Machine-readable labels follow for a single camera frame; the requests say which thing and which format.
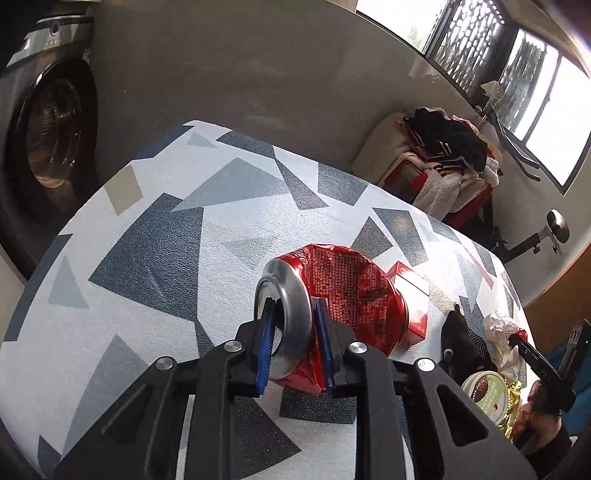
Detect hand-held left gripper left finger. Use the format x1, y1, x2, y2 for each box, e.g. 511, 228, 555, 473
53, 298, 278, 480

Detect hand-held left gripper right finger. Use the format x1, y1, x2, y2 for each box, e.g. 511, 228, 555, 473
311, 298, 539, 480

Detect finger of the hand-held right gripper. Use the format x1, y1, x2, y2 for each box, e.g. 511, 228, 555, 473
508, 333, 575, 411

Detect crushed red soda can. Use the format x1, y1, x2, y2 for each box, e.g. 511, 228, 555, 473
254, 244, 411, 397

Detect crumpled white paper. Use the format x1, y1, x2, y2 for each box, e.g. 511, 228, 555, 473
482, 313, 525, 379

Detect green and white yogurt cup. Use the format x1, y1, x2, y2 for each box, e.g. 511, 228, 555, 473
461, 370, 509, 423

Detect black cloth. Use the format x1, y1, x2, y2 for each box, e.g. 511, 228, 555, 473
438, 305, 488, 386

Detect red and white cigarette box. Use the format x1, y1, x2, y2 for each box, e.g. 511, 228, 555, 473
387, 261, 430, 342

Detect black exercise bike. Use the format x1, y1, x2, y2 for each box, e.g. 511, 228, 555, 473
475, 104, 571, 264

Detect geometric patterned tablecloth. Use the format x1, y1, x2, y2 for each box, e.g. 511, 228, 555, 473
0, 120, 532, 480

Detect white fleece garment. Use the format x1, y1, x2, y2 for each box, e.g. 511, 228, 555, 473
411, 154, 467, 217

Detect cream throw blanket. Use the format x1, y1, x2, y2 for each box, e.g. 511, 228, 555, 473
353, 112, 416, 185

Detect black striped jacket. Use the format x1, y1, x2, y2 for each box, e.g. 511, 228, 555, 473
404, 107, 489, 174

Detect patterned window grille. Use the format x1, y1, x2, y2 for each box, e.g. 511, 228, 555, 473
427, 0, 506, 77
492, 30, 561, 139

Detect grey front-load washing machine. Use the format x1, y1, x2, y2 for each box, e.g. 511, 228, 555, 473
0, 4, 100, 280

